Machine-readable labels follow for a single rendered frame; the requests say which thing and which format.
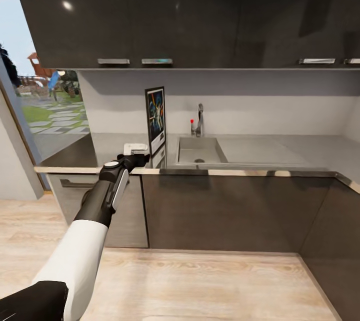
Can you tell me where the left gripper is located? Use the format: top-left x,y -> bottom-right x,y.
117,153 -> 151,172

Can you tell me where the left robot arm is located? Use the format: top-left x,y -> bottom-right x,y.
0,143 -> 151,321

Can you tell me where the poster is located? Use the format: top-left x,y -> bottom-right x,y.
145,86 -> 166,158

